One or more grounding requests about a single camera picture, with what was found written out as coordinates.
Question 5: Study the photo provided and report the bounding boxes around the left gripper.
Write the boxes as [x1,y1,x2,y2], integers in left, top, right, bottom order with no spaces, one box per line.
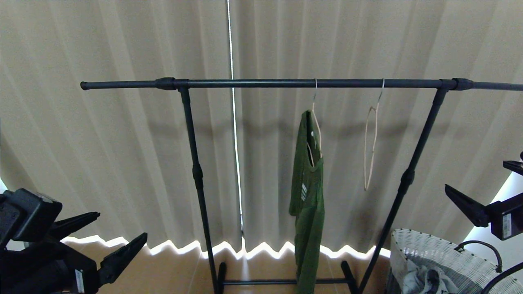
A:
[0,212,148,294]

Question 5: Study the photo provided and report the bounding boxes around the pale grey shorts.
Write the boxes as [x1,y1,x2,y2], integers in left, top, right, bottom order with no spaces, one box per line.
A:
[402,259,450,294]

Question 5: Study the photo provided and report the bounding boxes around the white laundry basket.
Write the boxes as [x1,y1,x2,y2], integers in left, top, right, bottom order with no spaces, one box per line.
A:
[386,228,523,294]

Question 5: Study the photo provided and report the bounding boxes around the black clothes rack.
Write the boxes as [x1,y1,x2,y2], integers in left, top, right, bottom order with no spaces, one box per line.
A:
[80,78,523,294]

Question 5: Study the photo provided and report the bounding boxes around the pink clothes hanger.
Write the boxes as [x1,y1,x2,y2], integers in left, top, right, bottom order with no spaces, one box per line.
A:
[364,79,385,192]
[306,79,323,168]

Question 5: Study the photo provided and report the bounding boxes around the beige curtain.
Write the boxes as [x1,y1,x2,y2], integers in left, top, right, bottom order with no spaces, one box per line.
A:
[0,0,523,260]

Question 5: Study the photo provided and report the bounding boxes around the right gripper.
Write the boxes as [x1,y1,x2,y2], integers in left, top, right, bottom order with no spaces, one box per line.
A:
[445,160,523,241]

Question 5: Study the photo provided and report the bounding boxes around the green long-sleeved shirt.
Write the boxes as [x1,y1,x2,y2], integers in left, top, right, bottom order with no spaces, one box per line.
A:
[288,109,326,294]

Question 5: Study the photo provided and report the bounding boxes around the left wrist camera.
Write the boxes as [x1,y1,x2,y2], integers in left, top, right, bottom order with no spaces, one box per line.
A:
[0,189,63,245]

